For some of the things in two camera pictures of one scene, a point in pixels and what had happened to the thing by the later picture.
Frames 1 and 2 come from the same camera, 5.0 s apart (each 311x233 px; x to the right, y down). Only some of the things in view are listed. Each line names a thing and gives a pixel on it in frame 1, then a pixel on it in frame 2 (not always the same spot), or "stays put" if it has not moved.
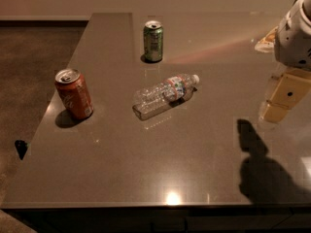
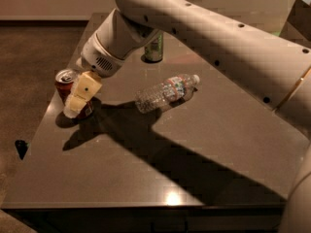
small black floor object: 21,148 stays put
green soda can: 153,36 stays put
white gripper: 293,43 -> 97,59
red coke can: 74,93 stays put
